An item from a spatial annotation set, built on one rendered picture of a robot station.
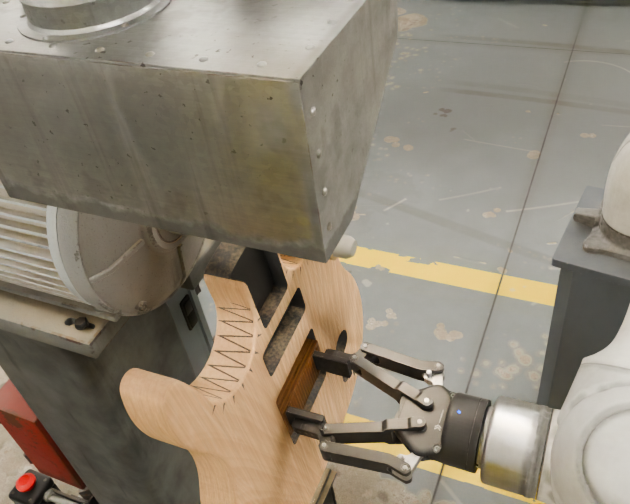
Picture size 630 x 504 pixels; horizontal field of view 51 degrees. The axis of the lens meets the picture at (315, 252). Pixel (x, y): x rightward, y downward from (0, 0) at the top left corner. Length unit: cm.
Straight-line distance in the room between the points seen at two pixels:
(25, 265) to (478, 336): 167
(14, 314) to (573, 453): 70
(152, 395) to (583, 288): 115
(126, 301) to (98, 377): 27
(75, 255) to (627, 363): 51
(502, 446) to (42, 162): 48
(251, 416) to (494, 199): 218
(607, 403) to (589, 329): 112
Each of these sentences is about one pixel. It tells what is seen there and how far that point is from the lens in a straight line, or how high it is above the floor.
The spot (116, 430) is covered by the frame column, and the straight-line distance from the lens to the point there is 110.
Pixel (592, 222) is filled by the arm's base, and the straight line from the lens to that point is 155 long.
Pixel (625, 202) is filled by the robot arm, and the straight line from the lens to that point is 142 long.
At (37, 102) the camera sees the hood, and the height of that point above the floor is 149.
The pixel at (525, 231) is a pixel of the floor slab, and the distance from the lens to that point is 260.
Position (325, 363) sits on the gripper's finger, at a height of 110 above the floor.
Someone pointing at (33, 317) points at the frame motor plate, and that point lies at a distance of 92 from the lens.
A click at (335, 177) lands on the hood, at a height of 144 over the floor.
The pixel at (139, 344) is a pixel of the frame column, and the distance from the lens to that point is 107.
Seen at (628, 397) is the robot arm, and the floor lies 131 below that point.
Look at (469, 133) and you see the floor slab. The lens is 313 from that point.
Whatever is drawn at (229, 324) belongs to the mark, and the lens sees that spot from 64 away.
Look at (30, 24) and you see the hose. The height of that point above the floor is 153.
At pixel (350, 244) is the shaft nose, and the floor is 126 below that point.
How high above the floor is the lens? 170
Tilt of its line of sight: 42 degrees down
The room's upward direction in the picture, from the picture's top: 9 degrees counter-clockwise
